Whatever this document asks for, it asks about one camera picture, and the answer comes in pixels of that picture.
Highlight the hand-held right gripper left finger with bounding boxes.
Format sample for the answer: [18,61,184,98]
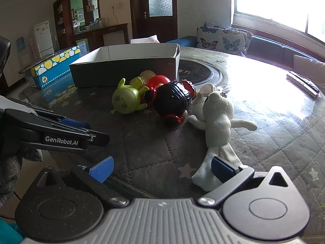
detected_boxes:
[33,156,130,207]

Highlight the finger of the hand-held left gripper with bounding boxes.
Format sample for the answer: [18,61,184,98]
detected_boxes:
[33,107,91,131]
[85,129,110,147]

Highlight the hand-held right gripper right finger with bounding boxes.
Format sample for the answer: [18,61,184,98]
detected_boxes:
[198,156,296,207]

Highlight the white plush rabbit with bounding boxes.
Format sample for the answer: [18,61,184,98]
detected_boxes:
[187,83,258,192]

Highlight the green alien toy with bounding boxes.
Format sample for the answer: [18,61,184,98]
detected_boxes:
[111,77,150,115]

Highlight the white cardboard box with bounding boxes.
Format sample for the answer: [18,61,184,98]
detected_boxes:
[69,43,181,88]

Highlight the tan peanut toy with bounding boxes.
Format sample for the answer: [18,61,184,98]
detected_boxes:
[138,70,157,82]

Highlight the black-haired doll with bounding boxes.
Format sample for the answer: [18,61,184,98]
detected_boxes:
[143,80,198,126]

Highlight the red round toy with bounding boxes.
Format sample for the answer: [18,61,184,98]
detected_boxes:
[146,75,171,90]

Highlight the grey quilted desktop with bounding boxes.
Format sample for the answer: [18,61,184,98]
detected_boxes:
[6,44,325,244]

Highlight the person's left hand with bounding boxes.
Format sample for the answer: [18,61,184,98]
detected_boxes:
[0,146,43,207]

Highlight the blue polka-dot box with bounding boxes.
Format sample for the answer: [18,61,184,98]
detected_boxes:
[25,46,82,89]

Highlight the white refrigerator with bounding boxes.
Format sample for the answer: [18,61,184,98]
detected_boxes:
[34,20,55,58]

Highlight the water dispenser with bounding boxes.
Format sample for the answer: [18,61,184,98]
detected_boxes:
[16,37,33,66]

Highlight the black round hotplate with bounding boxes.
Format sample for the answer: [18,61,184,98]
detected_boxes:
[178,60,224,87]

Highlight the person's teal clothing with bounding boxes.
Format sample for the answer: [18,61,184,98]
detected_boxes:
[0,221,24,244]

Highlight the dark wooden cabinet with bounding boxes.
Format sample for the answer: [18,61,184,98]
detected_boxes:
[53,0,129,54]

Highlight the grey remote control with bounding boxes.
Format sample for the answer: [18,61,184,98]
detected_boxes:
[286,71,320,98]

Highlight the dark wooden door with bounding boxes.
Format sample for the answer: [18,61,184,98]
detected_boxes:
[129,0,178,44]

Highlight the butterfly print pillow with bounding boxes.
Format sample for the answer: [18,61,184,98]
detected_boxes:
[197,27,248,54]
[204,21,253,56]

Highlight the blue sofa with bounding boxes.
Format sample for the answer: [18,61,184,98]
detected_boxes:
[165,34,325,69]

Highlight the white cushion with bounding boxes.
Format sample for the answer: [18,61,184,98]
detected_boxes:
[293,54,325,82]

